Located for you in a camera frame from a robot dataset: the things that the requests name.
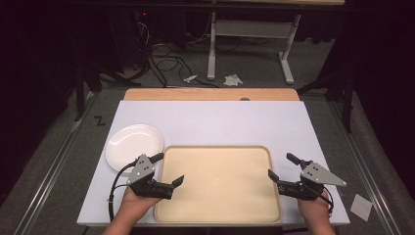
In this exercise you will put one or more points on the white round plate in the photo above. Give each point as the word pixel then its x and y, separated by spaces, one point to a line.
pixel 132 145

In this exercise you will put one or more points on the person's left hand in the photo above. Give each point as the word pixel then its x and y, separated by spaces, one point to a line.
pixel 135 203

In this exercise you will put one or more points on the white metal desk frame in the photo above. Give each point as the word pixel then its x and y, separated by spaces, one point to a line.
pixel 251 29

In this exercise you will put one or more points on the beige plastic tray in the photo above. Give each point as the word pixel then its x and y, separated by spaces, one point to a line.
pixel 218 182

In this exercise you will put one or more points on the white table cover board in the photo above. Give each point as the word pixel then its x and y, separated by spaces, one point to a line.
pixel 215 122

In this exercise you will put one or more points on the white paper square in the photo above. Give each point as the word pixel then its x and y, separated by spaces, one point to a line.
pixel 361 207

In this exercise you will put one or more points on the crumpled white paper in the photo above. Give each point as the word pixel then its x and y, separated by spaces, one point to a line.
pixel 232 80

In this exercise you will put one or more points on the grey table grommet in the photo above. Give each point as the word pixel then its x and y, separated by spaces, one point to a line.
pixel 244 99

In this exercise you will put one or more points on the small white plug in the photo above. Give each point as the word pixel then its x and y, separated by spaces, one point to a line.
pixel 190 78

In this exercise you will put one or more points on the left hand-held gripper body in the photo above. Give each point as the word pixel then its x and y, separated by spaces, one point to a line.
pixel 142 171

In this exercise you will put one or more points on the black metal stand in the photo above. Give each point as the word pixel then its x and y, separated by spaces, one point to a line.
pixel 347 101
pixel 80 94

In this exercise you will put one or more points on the wooden table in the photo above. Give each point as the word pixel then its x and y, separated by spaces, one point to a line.
pixel 208 94

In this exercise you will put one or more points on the metal floor rail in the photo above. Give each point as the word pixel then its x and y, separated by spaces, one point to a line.
pixel 367 169
pixel 49 176

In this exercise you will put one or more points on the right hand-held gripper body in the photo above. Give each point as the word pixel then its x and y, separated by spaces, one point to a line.
pixel 314 173

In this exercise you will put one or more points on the person's right hand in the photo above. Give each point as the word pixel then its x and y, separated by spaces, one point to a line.
pixel 314 210

